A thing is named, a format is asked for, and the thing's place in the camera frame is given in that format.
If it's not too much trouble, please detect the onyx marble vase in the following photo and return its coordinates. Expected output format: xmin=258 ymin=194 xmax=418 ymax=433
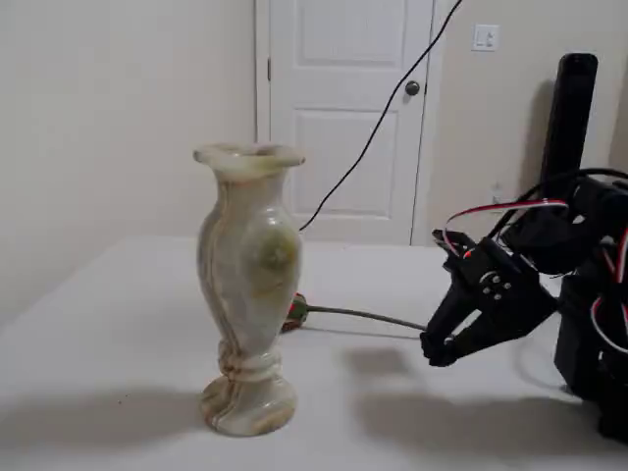
xmin=191 ymin=141 xmax=307 ymax=438

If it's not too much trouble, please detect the red artificial rose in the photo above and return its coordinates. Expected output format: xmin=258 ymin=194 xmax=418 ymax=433
xmin=283 ymin=292 xmax=430 ymax=335

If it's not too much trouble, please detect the thin black hanging cable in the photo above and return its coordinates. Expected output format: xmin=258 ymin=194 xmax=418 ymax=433
xmin=297 ymin=0 xmax=465 ymax=234

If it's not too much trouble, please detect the white light switch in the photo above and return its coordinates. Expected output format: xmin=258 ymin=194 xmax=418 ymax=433
xmin=471 ymin=24 xmax=501 ymax=53

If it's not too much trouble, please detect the white panel door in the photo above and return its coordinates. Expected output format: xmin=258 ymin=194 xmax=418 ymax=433
xmin=253 ymin=0 xmax=446 ymax=247

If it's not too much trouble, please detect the black tower device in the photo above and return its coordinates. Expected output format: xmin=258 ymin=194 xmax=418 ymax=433
xmin=538 ymin=52 xmax=601 ymax=193

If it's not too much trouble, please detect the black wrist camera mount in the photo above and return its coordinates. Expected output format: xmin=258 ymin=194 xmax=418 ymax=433
xmin=431 ymin=227 xmax=476 ymax=262

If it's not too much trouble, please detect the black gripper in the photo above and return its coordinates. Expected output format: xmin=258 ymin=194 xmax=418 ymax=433
xmin=419 ymin=235 xmax=561 ymax=369

